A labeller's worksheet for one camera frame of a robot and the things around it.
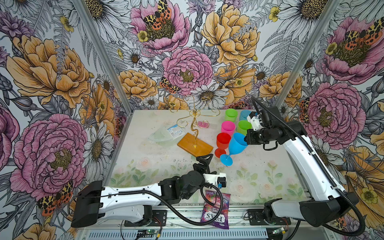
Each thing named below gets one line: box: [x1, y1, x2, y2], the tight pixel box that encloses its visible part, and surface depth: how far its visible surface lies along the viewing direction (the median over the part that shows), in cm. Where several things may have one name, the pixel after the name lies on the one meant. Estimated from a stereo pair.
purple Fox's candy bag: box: [201, 190, 231, 230], surface depth 76 cm
